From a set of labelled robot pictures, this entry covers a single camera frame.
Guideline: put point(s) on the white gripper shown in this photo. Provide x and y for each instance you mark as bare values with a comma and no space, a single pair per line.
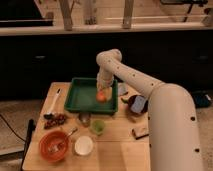
104,87

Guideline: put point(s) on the dark bowl with blue cloth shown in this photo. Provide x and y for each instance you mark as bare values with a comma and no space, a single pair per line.
136,104

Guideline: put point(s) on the white handled spoon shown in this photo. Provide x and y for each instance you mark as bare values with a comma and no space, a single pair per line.
49,113

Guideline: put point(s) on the pile of dark raisins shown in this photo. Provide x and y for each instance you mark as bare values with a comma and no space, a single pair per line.
55,120

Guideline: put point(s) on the small green cup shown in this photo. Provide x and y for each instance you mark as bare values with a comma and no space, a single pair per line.
97,127

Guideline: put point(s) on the orange bowl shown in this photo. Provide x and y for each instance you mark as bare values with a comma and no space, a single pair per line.
50,140

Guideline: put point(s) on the small metal cup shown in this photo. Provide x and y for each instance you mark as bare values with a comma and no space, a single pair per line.
85,119

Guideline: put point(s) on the brown wooden block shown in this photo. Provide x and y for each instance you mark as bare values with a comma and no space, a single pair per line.
140,132

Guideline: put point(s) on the metal spoon in bowl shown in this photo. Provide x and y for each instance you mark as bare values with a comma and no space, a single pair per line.
68,135

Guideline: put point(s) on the white round lid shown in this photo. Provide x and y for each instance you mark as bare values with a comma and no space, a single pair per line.
83,145

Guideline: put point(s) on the orange apple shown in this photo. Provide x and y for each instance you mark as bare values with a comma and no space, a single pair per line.
100,97

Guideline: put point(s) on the clear plastic packet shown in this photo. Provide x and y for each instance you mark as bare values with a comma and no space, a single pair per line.
122,89

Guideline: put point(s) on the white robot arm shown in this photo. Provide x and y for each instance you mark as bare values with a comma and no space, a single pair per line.
174,140

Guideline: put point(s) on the green plastic tray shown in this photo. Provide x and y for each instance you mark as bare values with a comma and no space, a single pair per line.
81,97

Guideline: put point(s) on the blue bag on floor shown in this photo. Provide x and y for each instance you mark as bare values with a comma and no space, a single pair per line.
201,99

